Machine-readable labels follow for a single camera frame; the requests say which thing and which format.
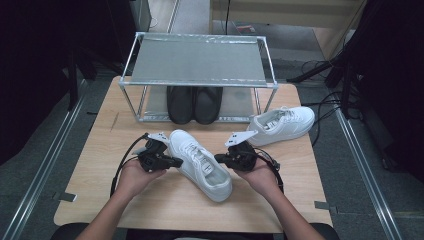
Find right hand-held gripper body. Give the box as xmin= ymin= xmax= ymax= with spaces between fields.
xmin=224 ymin=129 xmax=259 ymax=173

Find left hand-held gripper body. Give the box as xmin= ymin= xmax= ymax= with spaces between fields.
xmin=132 ymin=131 xmax=170 ymax=174

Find white sneaker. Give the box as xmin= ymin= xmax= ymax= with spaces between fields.
xmin=167 ymin=129 xmax=234 ymax=203
xmin=245 ymin=105 xmax=316 ymax=147

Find black slipper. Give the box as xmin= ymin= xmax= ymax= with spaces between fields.
xmin=166 ymin=85 xmax=195 ymax=125
xmin=193 ymin=86 xmax=224 ymax=125

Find metal shoe rack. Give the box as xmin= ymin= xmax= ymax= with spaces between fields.
xmin=118 ymin=31 xmax=279 ymax=123

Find person's left hand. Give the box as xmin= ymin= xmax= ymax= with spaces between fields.
xmin=116 ymin=159 xmax=167 ymax=198

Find person's right hand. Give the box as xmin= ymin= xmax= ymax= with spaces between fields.
xmin=233 ymin=159 xmax=285 ymax=201

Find grey tape piece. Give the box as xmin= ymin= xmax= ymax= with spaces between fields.
xmin=53 ymin=191 xmax=78 ymax=203
xmin=314 ymin=200 xmax=338 ymax=214

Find black stand leg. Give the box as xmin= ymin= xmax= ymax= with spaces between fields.
xmin=285 ymin=56 xmax=344 ymax=84

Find person's left leg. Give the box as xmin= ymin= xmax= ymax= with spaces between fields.
xmin=49 ymin=222 xmax=111 ymax=240

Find person's leg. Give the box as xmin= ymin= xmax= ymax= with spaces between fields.
xmin=49 ymin=222 xmax=111 ymax=240
xmin=311 ymin=222 xmax=341 ymax=240

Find person's right leg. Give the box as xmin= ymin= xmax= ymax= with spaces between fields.
xmin=311 ymin=222 xmax=341 ymax=240

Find red flat object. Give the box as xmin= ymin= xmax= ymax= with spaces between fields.
xmin=233 ymin=21 xmax=257 ymax=35

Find grey metal cabinet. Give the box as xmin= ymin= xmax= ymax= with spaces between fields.
xmin=129 ymin=0 xmax=153 ymax=33

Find wooden cabinet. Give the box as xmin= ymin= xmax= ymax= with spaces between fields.
xmin=209 ymin=0 xmax=368 ymax=61

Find black curtain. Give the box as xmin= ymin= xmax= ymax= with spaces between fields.
xmin=324 ymin=0 xmax=424 ymax=183
xmin=0 ymin=0 xmax=138 ymax=166

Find left hand-held gripper cable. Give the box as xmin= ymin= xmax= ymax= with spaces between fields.
xmin=109 ymin=133 xmax=149 ymax=198

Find hand-held gripper cable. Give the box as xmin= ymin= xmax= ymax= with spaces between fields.
xmin=254 ymin=148 xmax=285 ymax=194
xmin=109 ymin=133 xmax=149 ymax=198

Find right hand-held gripper cable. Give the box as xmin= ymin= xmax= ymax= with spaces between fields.
xmin=254 ymin=148 xmax=285 ymax=194

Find black floor cables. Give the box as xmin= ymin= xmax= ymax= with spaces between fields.
xmin=301 ymin=59 xmax=364 ymax=148

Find metal floor rail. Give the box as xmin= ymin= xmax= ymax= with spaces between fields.
xmin=1 ymin=78 xmax=89 ymax=240
xmin=333 ymin=108 xmax=404 ymax=240

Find black hanging cable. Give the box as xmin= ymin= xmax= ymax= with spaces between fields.
xmin=223 ymin=0 xmax=232 ymax=36

